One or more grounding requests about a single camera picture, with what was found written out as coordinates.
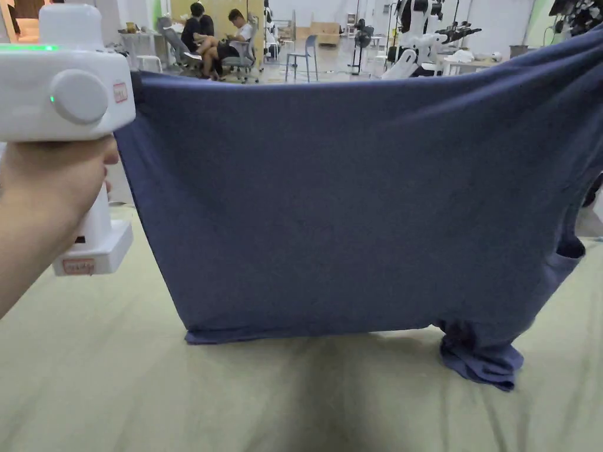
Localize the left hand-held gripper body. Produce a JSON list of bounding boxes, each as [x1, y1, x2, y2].
[[0, 4, 144, 277]]

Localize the dark blue shirt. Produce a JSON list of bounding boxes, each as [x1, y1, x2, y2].
[[112, 29, 603, 393]]

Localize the person's left forearm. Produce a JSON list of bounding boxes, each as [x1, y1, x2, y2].
[[0, 195, 71, 321]]

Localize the person's left hand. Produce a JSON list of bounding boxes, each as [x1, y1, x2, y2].
[[0, 137, 120, 264]]

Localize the white round stool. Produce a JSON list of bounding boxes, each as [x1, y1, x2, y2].
[[136, 54, 164, 74]]

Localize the grey office chair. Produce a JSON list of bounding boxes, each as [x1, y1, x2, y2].
[[220, 15, 261, 85], [156, 16, 203, 76]]

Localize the blue plastic chair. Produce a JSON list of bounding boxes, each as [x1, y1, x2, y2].
[[284, 35, 320, 82]]

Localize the cardboard carton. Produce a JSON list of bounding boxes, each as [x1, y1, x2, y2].
[[309, 22, 341, 47]]

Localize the bed with pale green sheet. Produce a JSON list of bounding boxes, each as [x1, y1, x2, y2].
[[0, 200, 603, 452]]

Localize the white humanoid robot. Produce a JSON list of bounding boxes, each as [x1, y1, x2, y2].
[[379, 0, 483, 80]]

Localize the white table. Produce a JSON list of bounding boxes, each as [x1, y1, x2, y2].
[[436, 51, 505, 77]]

